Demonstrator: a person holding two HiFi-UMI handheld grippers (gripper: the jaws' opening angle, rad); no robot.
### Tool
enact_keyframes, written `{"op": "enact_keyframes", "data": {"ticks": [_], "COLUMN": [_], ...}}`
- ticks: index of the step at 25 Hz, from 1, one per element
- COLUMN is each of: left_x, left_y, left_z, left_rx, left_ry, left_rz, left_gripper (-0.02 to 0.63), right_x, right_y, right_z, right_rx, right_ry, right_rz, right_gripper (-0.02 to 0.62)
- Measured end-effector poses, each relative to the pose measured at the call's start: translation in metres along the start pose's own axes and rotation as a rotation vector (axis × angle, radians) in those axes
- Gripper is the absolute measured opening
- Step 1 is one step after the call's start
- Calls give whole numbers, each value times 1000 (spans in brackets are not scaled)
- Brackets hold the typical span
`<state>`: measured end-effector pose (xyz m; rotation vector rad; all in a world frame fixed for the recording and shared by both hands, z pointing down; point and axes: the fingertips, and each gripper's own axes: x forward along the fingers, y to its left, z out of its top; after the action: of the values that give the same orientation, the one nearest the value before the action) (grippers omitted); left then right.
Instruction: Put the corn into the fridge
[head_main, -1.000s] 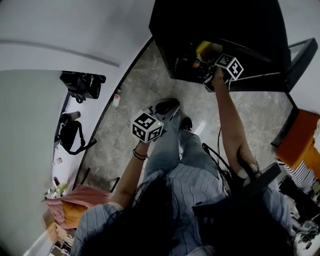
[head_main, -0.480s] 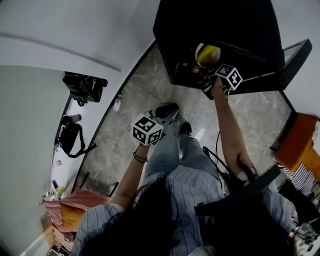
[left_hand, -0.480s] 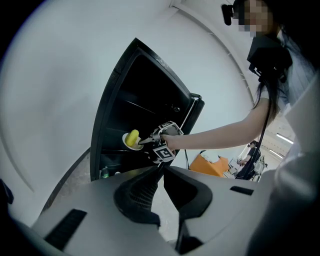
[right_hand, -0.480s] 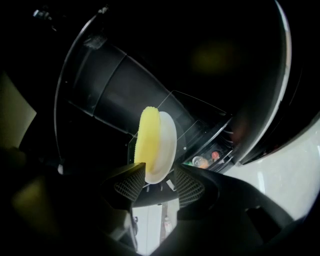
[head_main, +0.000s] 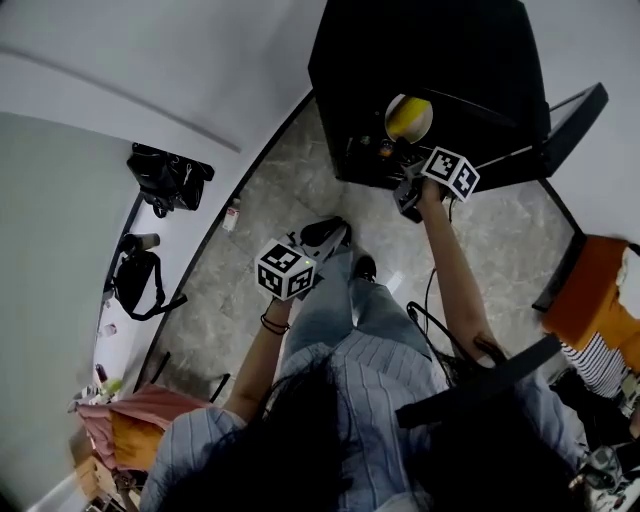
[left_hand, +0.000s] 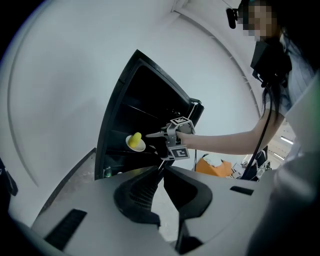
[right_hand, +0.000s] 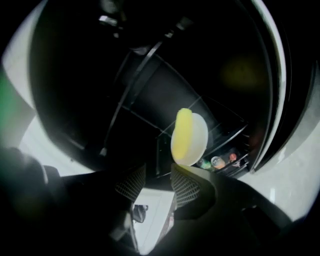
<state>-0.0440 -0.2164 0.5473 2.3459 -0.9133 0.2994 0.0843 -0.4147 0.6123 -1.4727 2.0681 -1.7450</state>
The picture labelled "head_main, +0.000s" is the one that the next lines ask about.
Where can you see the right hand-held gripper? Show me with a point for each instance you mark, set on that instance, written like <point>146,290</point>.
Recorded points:
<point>450,172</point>

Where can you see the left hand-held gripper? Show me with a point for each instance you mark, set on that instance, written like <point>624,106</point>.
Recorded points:
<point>280,270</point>

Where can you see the white round plate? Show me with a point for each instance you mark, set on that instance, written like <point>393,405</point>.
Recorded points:
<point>420,131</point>

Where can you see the black cabinet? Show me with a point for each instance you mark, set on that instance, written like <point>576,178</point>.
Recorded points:
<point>425,50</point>

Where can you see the person's left forearm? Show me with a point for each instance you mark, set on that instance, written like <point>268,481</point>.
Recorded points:
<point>260,365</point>

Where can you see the person's right forearm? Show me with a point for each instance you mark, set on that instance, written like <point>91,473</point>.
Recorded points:
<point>460,280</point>

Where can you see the person's black shoe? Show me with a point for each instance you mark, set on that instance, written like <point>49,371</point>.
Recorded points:
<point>364,267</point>

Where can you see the orange drink can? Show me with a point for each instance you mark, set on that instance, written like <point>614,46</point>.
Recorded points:
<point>385,147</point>

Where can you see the person's blue jeans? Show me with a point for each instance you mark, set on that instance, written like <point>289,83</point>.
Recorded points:
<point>350,310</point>

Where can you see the green drink can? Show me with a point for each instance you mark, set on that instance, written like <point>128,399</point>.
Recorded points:
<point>365,140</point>

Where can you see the small white bottle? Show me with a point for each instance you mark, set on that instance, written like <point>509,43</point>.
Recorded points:
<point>230,217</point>

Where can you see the person's blue striped shirt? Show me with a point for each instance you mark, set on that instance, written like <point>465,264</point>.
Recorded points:
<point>380,380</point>

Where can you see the black leather backpack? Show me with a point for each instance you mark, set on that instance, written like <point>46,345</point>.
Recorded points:
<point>170,177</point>

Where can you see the dark thermos bottle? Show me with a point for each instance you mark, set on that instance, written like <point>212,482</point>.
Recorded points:
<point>142,241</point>

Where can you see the black stick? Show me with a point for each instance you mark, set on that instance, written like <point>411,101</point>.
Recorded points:
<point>160,367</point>
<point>220,387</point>

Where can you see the black crossbody bag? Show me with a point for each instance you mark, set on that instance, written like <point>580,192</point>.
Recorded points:
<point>140,285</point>

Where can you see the black flat panel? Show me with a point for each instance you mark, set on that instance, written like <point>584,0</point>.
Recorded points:
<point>500,375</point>

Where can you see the pink cloth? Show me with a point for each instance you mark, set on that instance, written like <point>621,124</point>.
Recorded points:
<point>150,405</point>

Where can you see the green bottle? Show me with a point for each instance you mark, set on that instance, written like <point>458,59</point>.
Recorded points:
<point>111,385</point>

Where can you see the dark small bottle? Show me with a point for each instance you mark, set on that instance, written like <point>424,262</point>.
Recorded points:
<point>101,373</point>

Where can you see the orange cloth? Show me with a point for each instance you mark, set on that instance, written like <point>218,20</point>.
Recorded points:
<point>135,440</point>

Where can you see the cardboard box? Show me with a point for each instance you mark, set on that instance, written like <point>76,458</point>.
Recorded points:
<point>87,472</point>

